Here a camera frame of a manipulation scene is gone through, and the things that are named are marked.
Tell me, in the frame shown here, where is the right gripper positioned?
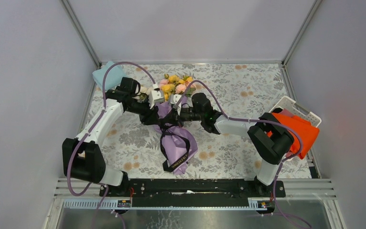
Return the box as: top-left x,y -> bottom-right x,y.
162,106 -> 203,128

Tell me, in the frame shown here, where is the white fake flower stem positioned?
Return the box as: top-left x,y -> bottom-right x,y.
137,86 -> 151,102

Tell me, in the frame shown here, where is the pink fake flower stem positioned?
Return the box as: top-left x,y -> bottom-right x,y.
158,78 -> 198,95

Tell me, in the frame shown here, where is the black ribbon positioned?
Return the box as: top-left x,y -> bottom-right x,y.
159,111 -> 193,173

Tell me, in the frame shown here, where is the yellow fake flower stem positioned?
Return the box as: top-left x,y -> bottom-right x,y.
160,73 -> 194,102

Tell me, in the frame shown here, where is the pink purple wrapping paper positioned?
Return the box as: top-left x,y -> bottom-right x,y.
152,94 -> 199,176

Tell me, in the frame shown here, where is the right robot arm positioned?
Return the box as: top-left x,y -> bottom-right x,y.
177,93 -> 295,197

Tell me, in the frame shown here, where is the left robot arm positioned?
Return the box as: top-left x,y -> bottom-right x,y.
62,77 -> 164,196

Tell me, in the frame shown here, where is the light blue folded towel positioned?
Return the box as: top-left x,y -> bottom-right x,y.
92,62 -> 127,91

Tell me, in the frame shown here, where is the floral tablecloth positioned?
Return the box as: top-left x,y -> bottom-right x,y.
101,63 -> 287,179

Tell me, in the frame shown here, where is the pink cloth in basket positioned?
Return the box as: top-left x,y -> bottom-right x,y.
279,109 -> 294,117

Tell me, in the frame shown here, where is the white plastic basket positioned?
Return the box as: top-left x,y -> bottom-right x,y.
266,95 -> 323,162

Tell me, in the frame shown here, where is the orange cloth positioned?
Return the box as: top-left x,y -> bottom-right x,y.
266,109 -> 319,159

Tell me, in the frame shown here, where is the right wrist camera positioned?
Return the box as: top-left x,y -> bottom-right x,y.
169,94 -> 182,115

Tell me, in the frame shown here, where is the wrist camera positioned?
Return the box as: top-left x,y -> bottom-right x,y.
169,94 -> 182,115
148,88 -> 165,109

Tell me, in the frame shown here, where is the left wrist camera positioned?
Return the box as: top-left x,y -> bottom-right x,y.
148,88 -> 165,109

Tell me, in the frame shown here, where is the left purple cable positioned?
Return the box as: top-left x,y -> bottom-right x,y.
66,62 -> 158,229

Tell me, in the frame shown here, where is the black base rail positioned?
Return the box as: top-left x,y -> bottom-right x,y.
99,178 -> 286,208

